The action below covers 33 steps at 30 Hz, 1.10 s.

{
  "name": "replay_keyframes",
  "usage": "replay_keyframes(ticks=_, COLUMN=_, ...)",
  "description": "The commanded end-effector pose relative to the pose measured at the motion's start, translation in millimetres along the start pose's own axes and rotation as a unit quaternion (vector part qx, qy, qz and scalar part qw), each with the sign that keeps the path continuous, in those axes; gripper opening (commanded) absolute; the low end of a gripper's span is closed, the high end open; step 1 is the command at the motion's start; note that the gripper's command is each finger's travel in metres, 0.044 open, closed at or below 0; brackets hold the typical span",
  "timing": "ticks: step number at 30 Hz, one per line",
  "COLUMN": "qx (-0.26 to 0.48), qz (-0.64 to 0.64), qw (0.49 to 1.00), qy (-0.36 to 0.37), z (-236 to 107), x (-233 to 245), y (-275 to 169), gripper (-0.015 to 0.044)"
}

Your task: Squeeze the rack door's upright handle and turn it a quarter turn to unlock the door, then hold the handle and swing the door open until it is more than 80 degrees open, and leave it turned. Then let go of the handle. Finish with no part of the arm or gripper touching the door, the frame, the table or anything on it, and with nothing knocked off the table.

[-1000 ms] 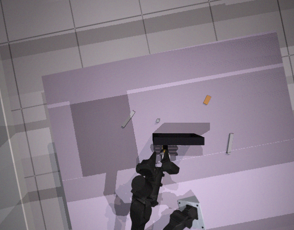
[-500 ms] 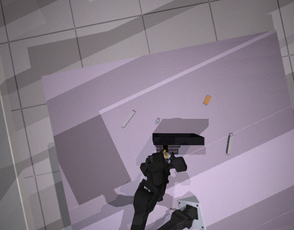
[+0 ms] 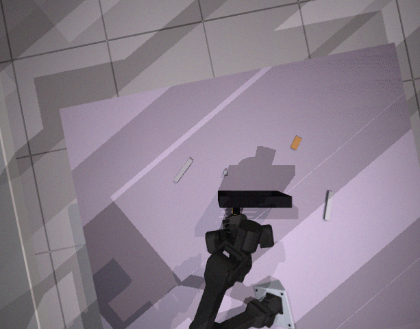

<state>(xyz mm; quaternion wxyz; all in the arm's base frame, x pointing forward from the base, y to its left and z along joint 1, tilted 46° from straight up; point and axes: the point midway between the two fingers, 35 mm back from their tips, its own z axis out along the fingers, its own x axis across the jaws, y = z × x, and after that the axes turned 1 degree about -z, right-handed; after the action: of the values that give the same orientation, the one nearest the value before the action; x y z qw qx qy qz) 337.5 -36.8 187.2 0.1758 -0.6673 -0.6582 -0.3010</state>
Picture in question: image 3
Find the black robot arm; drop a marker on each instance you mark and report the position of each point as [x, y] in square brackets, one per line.
[222, 272]

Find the grey rectangular bar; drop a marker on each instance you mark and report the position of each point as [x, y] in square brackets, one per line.
[184, 168]

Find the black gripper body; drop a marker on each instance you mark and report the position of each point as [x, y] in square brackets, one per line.
[214, 239]

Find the orange-brown rectangular block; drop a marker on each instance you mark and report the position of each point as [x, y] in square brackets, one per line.
[296, 142]

